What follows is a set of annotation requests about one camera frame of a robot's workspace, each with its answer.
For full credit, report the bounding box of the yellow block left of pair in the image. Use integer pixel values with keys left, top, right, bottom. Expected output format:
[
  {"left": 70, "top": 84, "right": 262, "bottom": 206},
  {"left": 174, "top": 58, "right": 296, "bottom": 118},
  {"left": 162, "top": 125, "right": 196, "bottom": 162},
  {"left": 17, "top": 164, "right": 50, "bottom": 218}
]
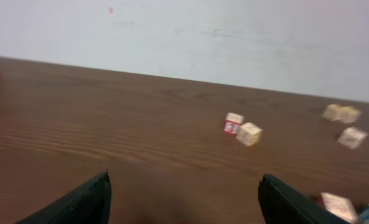
[{"left": 322, "top": 104, "right": 342, "bottom": 121}]

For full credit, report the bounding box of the wooden block red side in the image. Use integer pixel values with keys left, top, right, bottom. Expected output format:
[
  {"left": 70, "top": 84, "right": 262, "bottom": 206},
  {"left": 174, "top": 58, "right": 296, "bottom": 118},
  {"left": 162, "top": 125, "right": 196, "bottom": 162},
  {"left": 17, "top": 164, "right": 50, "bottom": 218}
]
[{"left": 223, "top": 113, "right": 244, "bottom": 135}]

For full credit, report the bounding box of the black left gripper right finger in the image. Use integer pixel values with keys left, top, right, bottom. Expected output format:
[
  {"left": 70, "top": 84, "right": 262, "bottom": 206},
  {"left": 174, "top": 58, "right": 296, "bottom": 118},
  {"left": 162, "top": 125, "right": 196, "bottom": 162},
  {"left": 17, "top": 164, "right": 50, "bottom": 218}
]
[{"left": 258, "top": 174, "right": 347, "bottom": 224}]

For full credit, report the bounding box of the yellow block of pair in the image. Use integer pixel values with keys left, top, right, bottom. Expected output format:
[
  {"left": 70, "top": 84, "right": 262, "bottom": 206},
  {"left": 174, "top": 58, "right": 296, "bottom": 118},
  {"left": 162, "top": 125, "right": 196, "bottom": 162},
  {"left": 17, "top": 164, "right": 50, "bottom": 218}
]
[
  {"left": 322, "top": 104, "right": 342, "bottom": 121},
  {"left": 339, "top": 106, "right": 362, "bottom": 123}
]

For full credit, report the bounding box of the yellow block right of pair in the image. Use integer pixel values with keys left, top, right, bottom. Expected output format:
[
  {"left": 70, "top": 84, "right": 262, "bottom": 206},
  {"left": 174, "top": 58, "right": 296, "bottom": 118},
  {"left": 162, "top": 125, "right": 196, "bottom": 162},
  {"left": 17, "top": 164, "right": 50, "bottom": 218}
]
[{"left": 339, "top": 106, "right": 362, "bottom": 123}]

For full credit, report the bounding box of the wooden block brown print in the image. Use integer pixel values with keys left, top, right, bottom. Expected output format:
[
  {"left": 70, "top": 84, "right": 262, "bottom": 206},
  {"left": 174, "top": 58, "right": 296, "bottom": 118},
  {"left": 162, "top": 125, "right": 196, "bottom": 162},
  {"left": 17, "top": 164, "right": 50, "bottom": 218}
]
[{"left": 338, "top": 127, "right": 368, "bottom": 149}]

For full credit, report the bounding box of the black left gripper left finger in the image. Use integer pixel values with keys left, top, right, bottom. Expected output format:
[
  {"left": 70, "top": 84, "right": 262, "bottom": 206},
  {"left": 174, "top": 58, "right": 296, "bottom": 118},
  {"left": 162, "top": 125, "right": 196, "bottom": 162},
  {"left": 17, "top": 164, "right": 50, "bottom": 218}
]
[{"left": 18, "top": 171, "right": 112, "bottom": 224}]

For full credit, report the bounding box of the wooden block yellow print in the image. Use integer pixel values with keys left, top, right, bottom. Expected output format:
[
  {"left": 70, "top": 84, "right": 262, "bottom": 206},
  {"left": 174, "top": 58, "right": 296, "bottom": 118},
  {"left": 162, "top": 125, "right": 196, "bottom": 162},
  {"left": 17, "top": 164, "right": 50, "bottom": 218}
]
[{"left": 235, "top": 123, "right": 263, "bottom": 146}]

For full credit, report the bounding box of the wooden block hourglass print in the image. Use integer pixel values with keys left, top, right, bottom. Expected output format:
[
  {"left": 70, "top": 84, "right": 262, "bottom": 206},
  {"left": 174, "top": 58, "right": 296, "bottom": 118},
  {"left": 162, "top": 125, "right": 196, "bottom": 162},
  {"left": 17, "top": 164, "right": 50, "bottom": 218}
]
[{"left": 318, "top": 192, "right": 358, "bottom": 223}]

